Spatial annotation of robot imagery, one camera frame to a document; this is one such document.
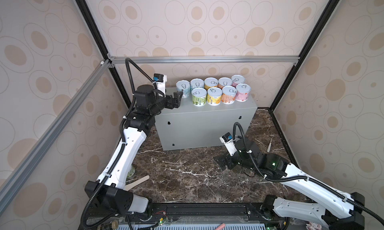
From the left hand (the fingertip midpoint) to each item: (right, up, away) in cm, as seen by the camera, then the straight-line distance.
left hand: (177, 88), depth 67 cm
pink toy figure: (+61, -62, +1) cm, 87 cm away
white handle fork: (+61, -24, +36) cm, 75 cm away
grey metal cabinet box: (+5, -17, +11) cm, 21 cm away
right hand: (+21, -29, +5) cm, 36 cm away
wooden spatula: (-29, -51, +16) cm, 61 cm away
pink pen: (+20, -64, +3) cm, 67 cm away
